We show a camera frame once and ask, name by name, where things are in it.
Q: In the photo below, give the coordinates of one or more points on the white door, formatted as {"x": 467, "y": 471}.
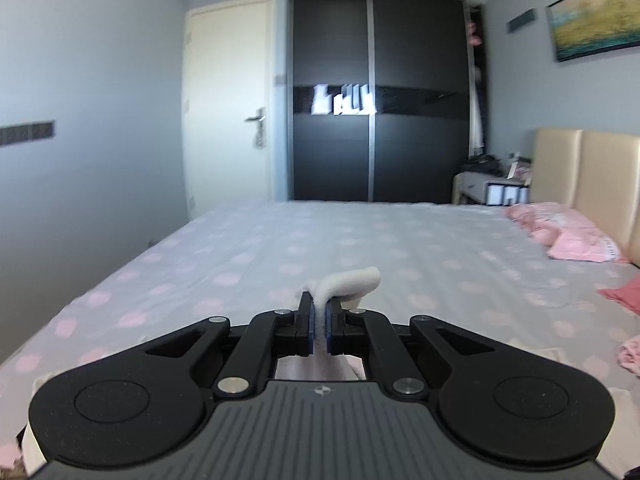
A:
{"x": 225, "y": 70}

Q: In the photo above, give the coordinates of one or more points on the dark wall plate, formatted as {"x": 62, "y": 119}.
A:
{"x": 521, "y": 21}

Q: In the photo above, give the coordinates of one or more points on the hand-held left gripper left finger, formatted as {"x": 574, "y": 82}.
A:
{"x": 310, "y": 327}

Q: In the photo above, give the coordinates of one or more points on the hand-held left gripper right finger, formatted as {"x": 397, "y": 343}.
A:
{"x": 329, "y": 327}

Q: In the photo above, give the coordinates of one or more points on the coral pink pillow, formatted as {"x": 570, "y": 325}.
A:
{"x": 625, "y": 295}

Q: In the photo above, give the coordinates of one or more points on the stack of folded clothes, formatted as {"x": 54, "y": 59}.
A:
{"x": 631, "y": 355}

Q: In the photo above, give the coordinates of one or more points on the beige padded headboard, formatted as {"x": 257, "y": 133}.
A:
{"x": 595, "y": 175}

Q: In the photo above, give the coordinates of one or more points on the black sliding-door wardrobe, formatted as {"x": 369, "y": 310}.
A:
{"x": 415, "y": 150}

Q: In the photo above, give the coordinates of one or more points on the grey pink-dotted bed sheet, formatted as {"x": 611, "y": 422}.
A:
{"x": 300, "y": 240}

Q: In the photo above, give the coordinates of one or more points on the dark wall switch panel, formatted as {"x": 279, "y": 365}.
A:
{"x": 27, "y": 133}

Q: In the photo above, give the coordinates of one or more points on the framed wall painting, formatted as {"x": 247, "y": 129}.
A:
{"x": 595, "y": 20}

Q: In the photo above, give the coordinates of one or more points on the cream sweater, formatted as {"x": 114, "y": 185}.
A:
{"x": 350, "y": 280}

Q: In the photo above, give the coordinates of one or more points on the white nightstand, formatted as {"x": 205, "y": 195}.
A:
{"x": 475, "y": 190}

